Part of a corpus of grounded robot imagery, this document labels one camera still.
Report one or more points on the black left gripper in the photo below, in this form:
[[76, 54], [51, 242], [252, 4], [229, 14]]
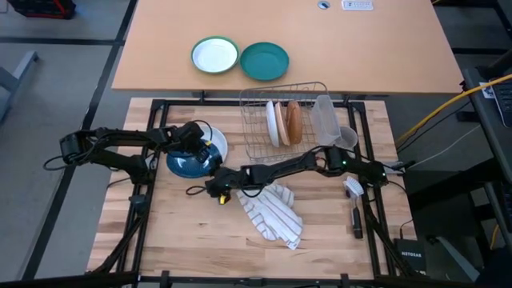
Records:
[[192, 138]]

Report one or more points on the black metal table frame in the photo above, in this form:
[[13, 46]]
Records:
[[200, 102]]

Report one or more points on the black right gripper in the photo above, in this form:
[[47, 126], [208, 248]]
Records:
[[226, 182]]

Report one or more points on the small white plate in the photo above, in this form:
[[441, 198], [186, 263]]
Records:
[[272, 124]]

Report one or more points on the black crate with red trim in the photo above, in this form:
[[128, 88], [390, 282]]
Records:
[[40, 8]]

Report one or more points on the light wooden desk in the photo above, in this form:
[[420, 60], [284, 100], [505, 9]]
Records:
[[360, 48]]

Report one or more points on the black keyboard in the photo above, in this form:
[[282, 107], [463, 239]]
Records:
[[504, 104]]

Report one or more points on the clear plastic utensil holder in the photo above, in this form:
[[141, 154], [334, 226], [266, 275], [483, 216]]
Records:
[[325, 120]]

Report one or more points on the white plate with green rim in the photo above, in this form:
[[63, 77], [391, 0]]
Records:
[[214, 54]]

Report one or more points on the teal plate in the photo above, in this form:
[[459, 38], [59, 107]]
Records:
[[264, 61]]

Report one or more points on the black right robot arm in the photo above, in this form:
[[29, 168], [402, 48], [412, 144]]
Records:
[[280, 170]]

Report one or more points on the black side desk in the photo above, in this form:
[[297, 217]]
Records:
[[480, 120]]

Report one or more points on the blue patterned plate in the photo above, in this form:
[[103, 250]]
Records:
[[184, 168]]

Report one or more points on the white power strip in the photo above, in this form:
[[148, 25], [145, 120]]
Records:
[[357, 5]]

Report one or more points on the clear measuring cup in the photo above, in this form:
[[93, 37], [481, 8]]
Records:
[[348, 138]]

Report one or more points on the black Netgear router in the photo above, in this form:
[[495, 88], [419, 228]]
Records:
[[410, 256]]

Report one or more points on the white and black dish brush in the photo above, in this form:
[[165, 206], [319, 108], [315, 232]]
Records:
[[354, 188]]

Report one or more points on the grey table leg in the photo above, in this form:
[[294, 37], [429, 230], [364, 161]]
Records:
[[16, 74]]

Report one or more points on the large white plate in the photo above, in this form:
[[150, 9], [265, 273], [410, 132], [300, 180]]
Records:
[[220, 140]]

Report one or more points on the peach plate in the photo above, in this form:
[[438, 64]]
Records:
[[282, 124]]

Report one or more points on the dark brown wooden plate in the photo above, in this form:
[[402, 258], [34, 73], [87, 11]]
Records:
[[295, 122]]

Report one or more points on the white red-striped dish towel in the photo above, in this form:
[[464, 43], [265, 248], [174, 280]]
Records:
[[272, 212]]

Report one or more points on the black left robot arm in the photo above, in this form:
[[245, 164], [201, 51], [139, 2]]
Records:
[[120, 138]]

